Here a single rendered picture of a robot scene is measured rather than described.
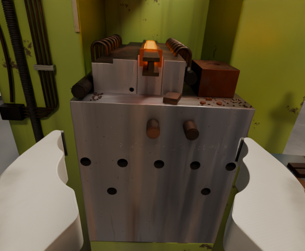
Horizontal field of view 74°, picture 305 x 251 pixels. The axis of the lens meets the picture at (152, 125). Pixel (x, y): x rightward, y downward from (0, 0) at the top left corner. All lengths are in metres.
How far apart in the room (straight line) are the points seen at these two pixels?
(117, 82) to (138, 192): 0.28
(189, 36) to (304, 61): 0.44
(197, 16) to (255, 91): 0.42
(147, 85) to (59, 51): 0.28
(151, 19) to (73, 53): 0.41
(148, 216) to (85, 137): 0.29
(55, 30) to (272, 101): 0.65
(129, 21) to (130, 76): 0.49
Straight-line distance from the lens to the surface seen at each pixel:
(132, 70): 0.45
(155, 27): 0.92
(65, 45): 0.63
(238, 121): 0.46
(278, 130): 0.79
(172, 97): 0.42
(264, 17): 0.65
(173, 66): 0.45
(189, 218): 0.63
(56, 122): 0.71
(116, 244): 0.72
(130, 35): 0.93
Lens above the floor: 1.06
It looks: 27 degrees down
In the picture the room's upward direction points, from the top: 3 degrees clockwise
